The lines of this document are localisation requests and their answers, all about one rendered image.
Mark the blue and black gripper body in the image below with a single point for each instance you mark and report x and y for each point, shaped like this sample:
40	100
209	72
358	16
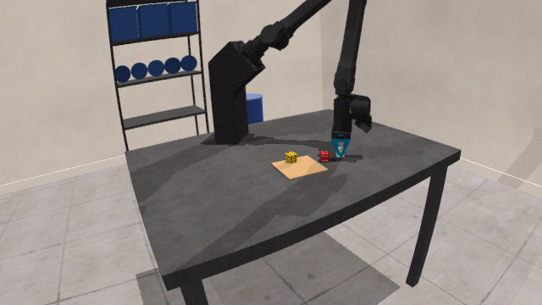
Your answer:
337	128

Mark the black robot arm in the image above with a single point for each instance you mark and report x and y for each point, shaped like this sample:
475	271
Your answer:
274	35

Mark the yellow die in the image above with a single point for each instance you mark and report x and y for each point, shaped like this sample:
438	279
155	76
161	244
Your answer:
291	157

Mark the peach flat mat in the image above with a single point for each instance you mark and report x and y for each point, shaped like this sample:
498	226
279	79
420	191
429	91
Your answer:
303	167

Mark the red die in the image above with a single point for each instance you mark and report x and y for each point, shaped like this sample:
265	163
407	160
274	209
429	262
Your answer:
324	156

